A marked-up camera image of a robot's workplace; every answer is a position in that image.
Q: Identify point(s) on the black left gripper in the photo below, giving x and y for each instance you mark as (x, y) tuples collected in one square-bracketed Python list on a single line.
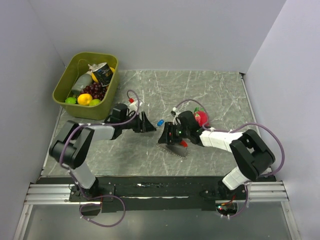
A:
[(144, 125)]

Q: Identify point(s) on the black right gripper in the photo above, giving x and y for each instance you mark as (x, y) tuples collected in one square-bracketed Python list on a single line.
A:
[(169, 127)]

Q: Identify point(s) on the key with blue tag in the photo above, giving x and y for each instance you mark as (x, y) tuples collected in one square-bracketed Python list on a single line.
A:
[(160, 123)]

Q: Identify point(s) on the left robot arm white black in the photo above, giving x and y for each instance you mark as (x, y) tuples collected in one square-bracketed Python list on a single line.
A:
[(70, 147)]

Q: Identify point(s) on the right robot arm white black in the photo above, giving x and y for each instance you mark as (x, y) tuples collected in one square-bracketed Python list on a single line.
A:
[(252, 156)]

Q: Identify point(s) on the red dragon fruit toy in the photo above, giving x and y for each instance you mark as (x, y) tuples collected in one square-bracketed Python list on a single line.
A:
[(201, 117)]

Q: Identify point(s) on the green lime right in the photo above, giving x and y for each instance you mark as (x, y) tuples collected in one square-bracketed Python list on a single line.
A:
[(94, 102)]

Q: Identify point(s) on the green lime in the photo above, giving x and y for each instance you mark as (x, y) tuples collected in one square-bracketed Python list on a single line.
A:
[(70, 100), (94, 102)]

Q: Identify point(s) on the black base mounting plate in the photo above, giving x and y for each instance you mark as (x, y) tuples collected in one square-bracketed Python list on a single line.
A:
[(144, 193)]

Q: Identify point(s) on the dark red grape bunch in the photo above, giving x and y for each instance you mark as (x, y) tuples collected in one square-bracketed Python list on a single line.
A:
[(96, 90)]

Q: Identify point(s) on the yellow lemon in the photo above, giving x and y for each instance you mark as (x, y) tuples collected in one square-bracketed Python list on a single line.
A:
[(84, 99)]

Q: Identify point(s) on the black crumpled paper cup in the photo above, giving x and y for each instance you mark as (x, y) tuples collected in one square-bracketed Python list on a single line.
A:
[(102, 72)]

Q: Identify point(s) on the olive green plastic bin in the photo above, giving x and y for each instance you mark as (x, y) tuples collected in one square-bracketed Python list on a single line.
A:
[(77, 67)]

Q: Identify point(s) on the grey plastic bottle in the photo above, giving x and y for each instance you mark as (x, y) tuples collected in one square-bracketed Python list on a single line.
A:
[(82, 82)]

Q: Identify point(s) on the green lime left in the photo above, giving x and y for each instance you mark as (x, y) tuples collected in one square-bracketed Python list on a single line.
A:
[(70, 100)]

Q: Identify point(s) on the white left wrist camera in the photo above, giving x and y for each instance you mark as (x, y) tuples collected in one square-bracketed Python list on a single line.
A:
[(134, 103)]

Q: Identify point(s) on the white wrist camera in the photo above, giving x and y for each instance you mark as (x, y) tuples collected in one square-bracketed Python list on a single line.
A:
[(134, 103), (175, 113)]

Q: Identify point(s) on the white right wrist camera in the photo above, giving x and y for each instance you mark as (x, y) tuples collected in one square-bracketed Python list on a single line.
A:
[(175, 113)]

